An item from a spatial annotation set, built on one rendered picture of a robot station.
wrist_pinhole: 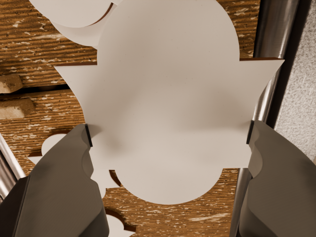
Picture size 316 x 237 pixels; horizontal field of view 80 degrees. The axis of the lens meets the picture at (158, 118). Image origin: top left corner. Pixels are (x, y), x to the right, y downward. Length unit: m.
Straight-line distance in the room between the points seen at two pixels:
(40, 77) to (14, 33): 0.05
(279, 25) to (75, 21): 0.22
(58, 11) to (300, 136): 0.36
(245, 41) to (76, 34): 0.18
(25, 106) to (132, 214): 0.26
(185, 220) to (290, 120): 0.26
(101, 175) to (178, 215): 0.17
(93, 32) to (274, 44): 0.21
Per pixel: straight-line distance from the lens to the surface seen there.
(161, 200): 0.16
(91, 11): 0.19
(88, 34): 0.21
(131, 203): 0.38
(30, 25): 0.27
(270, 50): 0.28
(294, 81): 0.32
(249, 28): 0.25
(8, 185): 0.47
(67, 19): 0.20
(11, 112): 0.29
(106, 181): 0.33
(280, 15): 0.28
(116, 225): 0.42
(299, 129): 0.36
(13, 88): 0.28
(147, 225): 0.44
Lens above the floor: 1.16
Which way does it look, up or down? 61 degrees down
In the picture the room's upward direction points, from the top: 179 degrees counter-clockwise
